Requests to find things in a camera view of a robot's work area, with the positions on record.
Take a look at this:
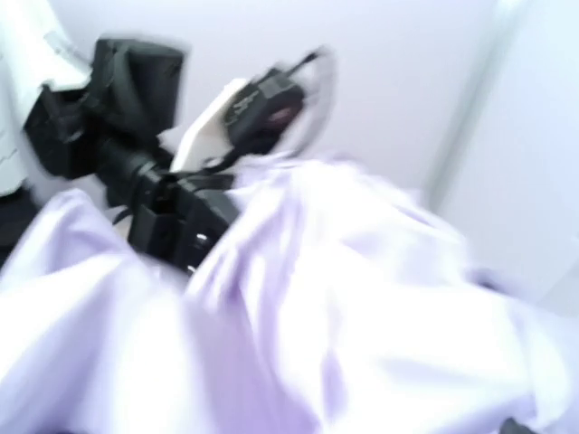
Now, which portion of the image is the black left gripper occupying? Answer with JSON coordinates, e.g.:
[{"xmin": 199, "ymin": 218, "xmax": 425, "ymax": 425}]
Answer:
[{"xmin": 128, "ymin": 169, "xmax": 239, "ymax": 274}]

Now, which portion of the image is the lilac folding umbrella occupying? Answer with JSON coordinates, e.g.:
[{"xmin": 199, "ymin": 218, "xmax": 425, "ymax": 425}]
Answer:
[{"xmin": 1, "ymin": 157, "xmax": 569, "ymax": 433}]

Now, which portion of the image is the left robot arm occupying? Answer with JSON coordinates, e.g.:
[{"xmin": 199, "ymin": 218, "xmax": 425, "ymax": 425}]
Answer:
[{"xmin": 1, "ymin": 1, "xmax": 236, "ymax": 273}]

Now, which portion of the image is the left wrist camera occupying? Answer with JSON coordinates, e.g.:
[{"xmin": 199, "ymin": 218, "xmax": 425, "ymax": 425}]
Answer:
[{"xmin": 170, "ymin": 68, "xmax": 306, "ymax": 174}]

